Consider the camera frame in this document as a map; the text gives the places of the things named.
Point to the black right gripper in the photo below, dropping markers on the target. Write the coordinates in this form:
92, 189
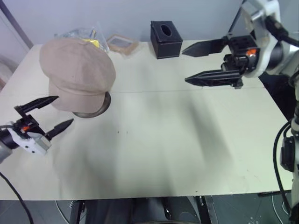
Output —
243, 54

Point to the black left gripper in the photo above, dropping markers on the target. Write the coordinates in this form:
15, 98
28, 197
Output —
29, 127

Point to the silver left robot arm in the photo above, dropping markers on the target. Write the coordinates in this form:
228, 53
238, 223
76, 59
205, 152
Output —
4, 149

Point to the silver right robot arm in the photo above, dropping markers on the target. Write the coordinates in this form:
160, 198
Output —
292, 58

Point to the beige newsboy cap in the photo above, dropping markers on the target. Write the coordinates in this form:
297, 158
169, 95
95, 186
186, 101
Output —
77, 72

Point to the dark round hat stand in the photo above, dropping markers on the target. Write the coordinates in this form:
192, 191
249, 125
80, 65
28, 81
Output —
102, 108

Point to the black tissue box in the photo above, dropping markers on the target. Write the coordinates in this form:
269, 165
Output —
167, 43

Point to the black bulky object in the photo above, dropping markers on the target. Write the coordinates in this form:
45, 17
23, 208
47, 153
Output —
278, 93

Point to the clear plastic bag, yellow contents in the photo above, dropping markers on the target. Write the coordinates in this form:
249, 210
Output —
93, 38

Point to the dark rounded shape under table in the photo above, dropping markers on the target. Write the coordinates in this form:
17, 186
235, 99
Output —
140, 211

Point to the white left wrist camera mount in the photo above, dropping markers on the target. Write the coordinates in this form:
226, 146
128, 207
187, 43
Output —
28, 144

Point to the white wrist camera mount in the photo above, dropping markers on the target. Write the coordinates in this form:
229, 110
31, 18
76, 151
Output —
28, 144
264, 35

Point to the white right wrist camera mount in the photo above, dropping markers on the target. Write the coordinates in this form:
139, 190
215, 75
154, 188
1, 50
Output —
264, 35

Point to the wooden picture frame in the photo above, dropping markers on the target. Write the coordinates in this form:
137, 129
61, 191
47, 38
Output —
121, 44

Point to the black table frame leg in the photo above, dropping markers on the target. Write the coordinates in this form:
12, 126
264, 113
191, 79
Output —
204, 210
76, 211

